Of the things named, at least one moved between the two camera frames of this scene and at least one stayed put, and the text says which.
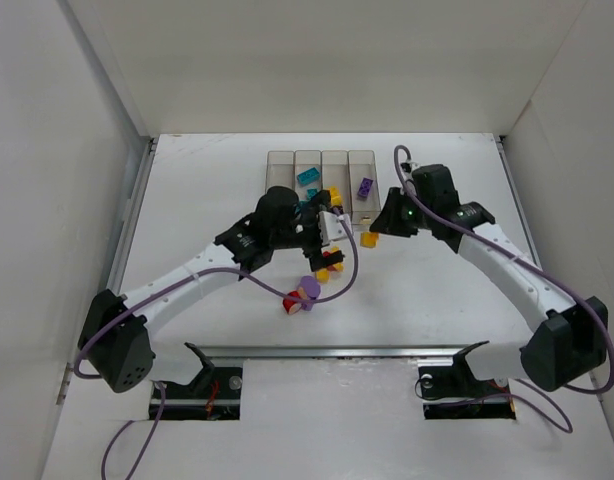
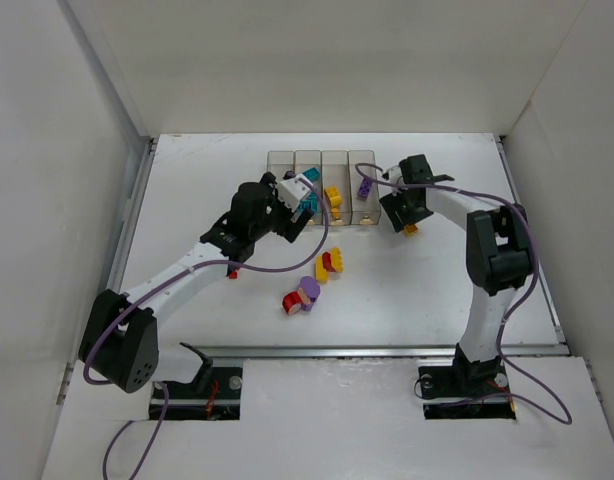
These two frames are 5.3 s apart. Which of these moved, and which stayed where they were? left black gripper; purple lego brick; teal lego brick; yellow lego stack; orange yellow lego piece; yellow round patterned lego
Moved: left black gripper; orange yellow lego piece
Stayed: yellow round patterned lego; yellow lego stack; purple lego brick; teal lego brick
